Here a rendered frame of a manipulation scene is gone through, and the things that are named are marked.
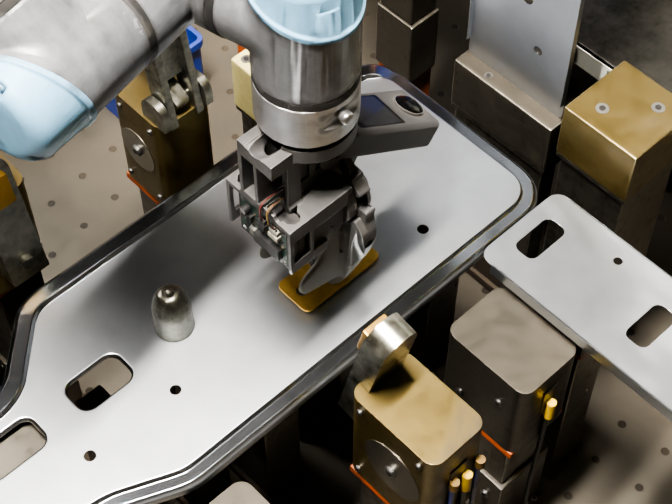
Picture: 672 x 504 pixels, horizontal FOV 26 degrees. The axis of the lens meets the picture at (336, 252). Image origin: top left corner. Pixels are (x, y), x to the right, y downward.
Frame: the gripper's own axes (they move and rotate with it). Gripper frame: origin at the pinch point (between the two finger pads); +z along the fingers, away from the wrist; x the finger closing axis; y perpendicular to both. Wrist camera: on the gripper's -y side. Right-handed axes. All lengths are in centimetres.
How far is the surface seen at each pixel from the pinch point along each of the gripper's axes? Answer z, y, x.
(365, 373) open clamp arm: -4.8, 7.4, 11.7
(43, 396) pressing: 2.0, 24.3, -6.8
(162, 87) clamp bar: -7.2, 1.7, -18.4
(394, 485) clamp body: 5.1, 8.6, 16.5
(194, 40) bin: 25, -21, -45
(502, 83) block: 2.3, -25.9, -4.6
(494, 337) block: 4.1, -6.4, 12.9
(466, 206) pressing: 2.1, -13.3, 2.9
